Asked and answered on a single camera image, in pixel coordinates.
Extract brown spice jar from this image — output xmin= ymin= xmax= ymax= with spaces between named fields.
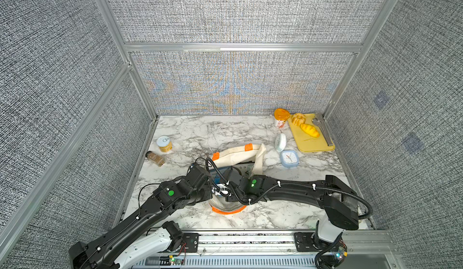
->
xmin=145 ymin=151 xmax=165 ymax=167

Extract yellow cutting board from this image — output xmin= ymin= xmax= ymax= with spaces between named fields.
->
xmin=288 ymin=114 xmax=335 ymax=153

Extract yellow tin can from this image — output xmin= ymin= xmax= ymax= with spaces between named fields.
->
xmin=156 ymin=136 xmax=173 ymax=153

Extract orange lid instant noodle cup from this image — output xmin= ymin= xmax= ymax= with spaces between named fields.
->
xmin=274 ymin=108 xmax=291 ymax=129

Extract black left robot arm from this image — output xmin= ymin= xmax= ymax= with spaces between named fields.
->
xmin=69 ymin=163 xmax=213 ymax=269

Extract light blue square alarm clock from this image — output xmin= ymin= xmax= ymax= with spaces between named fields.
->
xmin=280 ymin=150 xmax=300 ymax=168

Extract yellow bundt cake toy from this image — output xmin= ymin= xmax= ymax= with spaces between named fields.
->
xmin=291 ymin=113 xmax=306 ymax=127

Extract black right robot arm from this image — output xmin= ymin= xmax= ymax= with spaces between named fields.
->
xmin=217 ymin=167 xmax=373 ymax=244

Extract canvas bag orange handles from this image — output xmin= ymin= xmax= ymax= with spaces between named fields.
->
xmin=209 ymin=143 xmax=267 ymax=215

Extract grey metal wrench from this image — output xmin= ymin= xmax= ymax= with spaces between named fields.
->
xmin=312 ymin=113 xmax=334 ymax=147

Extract yellow bread loaf toy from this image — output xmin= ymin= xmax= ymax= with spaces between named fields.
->
xmin=300 ymin=123 xmax=320 ymax=138

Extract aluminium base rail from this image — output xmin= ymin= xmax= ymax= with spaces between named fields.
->
xmin=97 ymin=229 xmax=406 ymax=269

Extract blue rectangular alarm clock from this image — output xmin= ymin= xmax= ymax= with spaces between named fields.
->
xmin=210 ymin=167 xmax=228 ymax=183

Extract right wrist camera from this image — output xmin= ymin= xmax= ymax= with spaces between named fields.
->
xmin=212 ymin=184 xmax=230 ymax=197

